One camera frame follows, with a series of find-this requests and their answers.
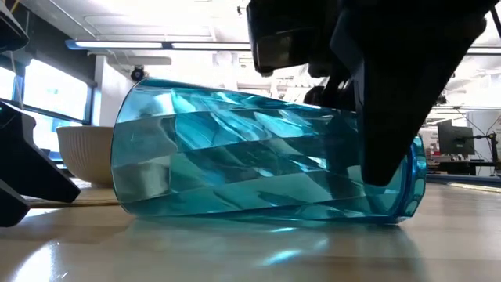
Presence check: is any round woven straw placemat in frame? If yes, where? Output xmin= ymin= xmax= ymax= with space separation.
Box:
xmin=22 ymin=186 xmax=121 ymax=209

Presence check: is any teal faceted plastic tumbler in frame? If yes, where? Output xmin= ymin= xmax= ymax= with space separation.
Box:
xmin=110 ymin=76 xmax=428 ymax=227

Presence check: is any black aluminium table frame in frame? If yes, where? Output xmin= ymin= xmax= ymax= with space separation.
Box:
xmin=425 ymin=173 xmax=501 ymax=190

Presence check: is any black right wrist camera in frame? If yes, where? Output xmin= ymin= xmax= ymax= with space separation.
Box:
xmin=246 ymin=0 xmax=343 ymax=78

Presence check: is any large bright window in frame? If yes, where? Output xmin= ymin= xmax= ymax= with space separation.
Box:
xmin=0 ymin=58 xmax=93 ymax=157

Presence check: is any long ceiling light strip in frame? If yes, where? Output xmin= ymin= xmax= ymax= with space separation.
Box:
xmin=65 ymin=38 xmax=252 ymax=52

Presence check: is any cream ribbed bowl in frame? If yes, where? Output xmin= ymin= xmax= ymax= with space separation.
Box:
xmin=56 ymin=125 xmax=117 ymax=189

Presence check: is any black computer monitor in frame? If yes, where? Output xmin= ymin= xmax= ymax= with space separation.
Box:
xmin=436 ymin=118 xmax=476 ymax=157

